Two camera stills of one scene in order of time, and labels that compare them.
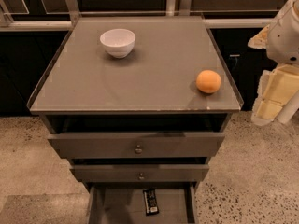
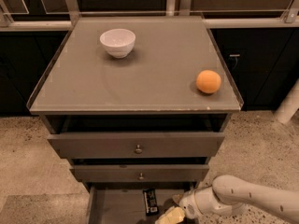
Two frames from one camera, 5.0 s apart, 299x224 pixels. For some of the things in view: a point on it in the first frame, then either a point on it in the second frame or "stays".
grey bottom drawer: x=122 y=203 stays
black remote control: x=150 y=202 stays
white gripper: x=284 y=40 → x=187 y=204
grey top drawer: x=136 y=145 stays
